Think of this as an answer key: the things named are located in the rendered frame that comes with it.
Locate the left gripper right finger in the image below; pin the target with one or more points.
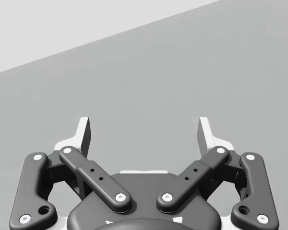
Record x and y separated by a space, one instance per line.
225 172

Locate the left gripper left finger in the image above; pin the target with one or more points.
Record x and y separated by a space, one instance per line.
62 172

